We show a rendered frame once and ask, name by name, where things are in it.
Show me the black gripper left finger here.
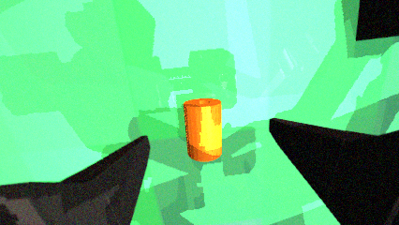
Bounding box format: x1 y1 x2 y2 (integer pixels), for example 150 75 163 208
0 135 150 225

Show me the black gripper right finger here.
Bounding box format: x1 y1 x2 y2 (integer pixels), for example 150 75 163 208
268 118 399 225

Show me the orange knob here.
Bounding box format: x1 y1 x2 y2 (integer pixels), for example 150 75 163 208
184 98 222 162

